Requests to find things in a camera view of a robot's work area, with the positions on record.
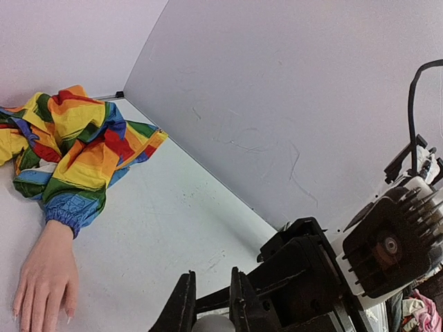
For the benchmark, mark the colourful rainbow jacket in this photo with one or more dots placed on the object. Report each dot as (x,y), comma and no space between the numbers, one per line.
(68,149)

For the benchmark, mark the mannequin hand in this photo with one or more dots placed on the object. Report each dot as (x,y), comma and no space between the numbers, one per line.
(49,280)

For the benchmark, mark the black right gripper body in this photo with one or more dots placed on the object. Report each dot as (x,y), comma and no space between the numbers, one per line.
(307,283)

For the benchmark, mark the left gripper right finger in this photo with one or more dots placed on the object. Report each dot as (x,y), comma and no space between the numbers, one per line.
(245,309)

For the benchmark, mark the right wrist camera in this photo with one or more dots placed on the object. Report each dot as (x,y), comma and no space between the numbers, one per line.
(426,170)

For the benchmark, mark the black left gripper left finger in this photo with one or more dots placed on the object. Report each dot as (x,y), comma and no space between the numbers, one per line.
(179,312)

